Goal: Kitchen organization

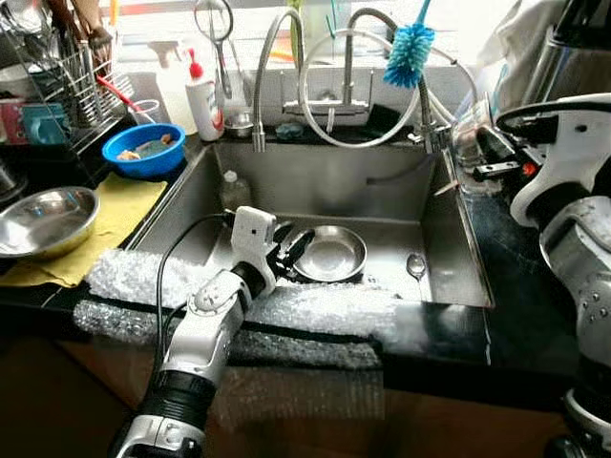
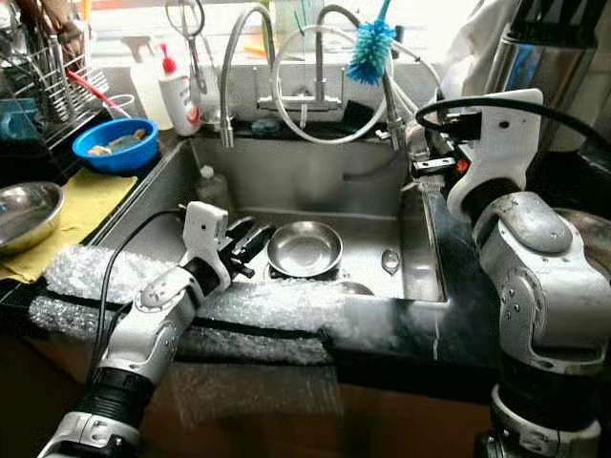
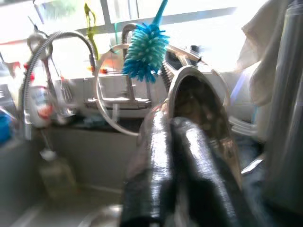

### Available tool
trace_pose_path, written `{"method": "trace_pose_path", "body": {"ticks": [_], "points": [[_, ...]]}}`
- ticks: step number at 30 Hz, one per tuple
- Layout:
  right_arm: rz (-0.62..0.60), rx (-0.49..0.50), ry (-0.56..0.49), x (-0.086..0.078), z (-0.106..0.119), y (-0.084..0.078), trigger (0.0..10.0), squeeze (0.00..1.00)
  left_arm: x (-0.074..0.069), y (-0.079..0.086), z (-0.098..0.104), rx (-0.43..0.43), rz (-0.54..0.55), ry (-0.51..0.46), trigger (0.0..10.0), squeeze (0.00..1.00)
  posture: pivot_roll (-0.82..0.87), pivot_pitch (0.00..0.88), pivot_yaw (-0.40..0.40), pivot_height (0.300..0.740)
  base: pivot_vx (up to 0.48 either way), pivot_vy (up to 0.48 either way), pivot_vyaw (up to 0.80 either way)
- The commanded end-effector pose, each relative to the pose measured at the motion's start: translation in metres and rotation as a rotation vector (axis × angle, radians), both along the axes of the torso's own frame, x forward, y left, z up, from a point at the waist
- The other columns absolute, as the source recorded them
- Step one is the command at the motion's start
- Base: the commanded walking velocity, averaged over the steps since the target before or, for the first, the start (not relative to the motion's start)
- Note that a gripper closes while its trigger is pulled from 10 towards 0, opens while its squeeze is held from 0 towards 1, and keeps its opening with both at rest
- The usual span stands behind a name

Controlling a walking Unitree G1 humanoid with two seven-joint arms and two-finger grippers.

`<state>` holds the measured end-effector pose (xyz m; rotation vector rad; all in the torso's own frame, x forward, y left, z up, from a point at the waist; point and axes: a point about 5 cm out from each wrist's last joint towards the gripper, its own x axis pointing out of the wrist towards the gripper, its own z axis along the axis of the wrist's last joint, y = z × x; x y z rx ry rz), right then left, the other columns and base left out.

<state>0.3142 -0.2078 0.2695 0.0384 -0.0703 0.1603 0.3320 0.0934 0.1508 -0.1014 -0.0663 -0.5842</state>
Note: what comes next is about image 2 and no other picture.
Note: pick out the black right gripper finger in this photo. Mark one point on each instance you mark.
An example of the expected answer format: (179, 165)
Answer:
(432, 168)

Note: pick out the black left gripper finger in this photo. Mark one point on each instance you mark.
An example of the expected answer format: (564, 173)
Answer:
(239, 232)
(258, 245)

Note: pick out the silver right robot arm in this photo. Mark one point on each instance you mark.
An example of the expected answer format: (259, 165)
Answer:
(554, 286)

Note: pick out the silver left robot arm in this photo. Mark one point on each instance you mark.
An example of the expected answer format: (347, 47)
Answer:
(153, 315)

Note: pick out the small steel plate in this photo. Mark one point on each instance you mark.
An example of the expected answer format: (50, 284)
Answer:
(305, 248)

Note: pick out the clear plastic bottle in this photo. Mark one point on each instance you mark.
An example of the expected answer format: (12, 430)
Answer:
(211, 189)

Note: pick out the stainless steel sink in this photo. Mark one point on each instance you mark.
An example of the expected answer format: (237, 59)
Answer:
(305, 176)

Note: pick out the small steel bowl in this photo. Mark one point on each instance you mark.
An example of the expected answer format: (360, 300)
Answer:
(351, 288)

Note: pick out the steel spoon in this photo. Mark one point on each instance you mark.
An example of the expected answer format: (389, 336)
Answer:
(390, 262)

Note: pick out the small steel cup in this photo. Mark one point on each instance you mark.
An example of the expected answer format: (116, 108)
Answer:
(214, 117)

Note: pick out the teal mug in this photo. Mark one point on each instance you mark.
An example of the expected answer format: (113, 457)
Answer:
(19, 119)

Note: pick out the wide shallow steel bowl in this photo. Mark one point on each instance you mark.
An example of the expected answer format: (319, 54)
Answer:
(29, 215)

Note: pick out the flexible steel faucet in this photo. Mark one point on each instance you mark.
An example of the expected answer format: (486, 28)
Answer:
(226, 110)

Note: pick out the white cloth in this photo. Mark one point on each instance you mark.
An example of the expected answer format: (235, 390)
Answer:
(468, 43)

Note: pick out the blue bottle brush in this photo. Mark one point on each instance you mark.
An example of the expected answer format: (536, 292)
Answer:
(372, 50)

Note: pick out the white bottle with red cap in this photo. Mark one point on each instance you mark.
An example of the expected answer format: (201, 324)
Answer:
(178, 105)

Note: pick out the steel knife block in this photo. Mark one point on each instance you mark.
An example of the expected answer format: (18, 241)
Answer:
(563, 76)

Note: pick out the yellow cloth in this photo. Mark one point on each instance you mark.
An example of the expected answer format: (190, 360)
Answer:
(95, 200)

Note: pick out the pale food scraps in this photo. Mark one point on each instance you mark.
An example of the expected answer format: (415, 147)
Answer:
(119, 141)

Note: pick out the steel mixer tap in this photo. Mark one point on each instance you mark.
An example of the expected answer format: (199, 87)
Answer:
(321, 62)

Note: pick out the blue plastic bowl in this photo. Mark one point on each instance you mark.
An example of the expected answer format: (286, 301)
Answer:
(88, 157)

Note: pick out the clear plastic cup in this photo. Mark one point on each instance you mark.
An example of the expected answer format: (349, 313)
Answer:
(121, 107)

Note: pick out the white spray bottle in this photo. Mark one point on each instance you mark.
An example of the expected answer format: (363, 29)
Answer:
(143, 81)

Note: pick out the brown wooden cabinet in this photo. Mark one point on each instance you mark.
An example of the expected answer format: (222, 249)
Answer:
(420, 429)

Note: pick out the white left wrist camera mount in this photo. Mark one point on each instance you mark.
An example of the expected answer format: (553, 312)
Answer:
(208, 229)

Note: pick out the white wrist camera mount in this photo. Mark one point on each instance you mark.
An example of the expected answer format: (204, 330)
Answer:
(501, 153)
(208, 229)

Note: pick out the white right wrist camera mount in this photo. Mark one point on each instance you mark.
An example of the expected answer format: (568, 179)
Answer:
(501, 153)

